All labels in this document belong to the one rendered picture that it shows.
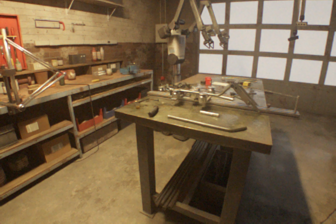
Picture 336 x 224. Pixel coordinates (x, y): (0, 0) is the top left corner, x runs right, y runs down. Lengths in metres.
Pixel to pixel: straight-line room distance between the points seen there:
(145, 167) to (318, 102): 3.79
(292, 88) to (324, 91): 0.62
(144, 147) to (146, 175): 0.22
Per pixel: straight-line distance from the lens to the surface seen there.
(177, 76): 2.32
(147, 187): 1.29
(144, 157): 1.13
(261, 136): 0.76
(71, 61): 2.69
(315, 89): 4.24
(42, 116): 1.90
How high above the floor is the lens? 1.21
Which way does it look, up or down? 17 degrees down
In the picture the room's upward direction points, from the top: straight up
